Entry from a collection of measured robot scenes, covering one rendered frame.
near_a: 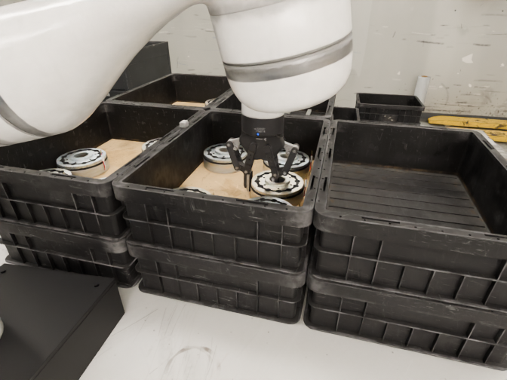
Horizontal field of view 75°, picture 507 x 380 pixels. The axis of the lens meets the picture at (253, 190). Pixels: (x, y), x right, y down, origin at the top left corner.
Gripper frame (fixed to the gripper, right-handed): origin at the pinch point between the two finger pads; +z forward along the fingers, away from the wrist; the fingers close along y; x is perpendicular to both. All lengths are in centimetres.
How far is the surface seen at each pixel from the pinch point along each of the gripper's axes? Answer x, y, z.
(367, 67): 333, 43, 28
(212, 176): 4.9, -12.0, 2.3
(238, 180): 4.2, -6.0, 2.3
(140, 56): 145, -111, 0
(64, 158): -0.8, -44.1, -0.7
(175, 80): 60, -46, -6
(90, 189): -19.5, -22.0, -6.2
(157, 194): -19.7, -10.8, -7.1
